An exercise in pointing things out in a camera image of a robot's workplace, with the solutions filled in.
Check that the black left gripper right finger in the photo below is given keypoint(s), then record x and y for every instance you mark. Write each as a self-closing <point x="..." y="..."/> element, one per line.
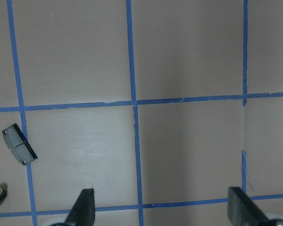
<point x="242" y="211"/>

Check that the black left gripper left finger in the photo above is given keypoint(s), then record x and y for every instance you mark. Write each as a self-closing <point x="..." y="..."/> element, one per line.
<point x="83" y="211"/>

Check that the grey brake pad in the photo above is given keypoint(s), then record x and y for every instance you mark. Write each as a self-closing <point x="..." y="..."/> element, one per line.
<point x="18" y="144"/>

